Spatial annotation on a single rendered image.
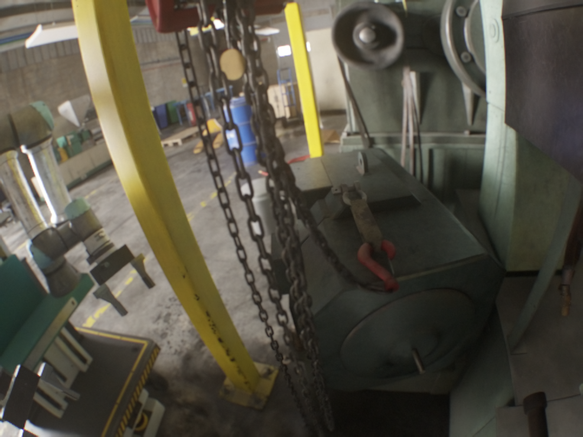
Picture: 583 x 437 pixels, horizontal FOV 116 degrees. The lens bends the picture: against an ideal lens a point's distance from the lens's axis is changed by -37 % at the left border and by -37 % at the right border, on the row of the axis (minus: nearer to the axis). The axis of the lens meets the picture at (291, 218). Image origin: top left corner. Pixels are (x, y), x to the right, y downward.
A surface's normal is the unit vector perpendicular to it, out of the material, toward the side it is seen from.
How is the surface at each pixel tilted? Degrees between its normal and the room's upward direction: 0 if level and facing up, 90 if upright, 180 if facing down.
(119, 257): 66
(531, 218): 72
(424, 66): 90
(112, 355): 0
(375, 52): 84
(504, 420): 0
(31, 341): 0
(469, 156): 90
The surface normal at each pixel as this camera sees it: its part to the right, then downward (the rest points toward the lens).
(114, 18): 0.94, 0.01
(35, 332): -0.17, -0.85
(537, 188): -0.33, 0.24
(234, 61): -0.50, 0.51
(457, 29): -0.29, 0.52
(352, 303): 0.04, 0.50
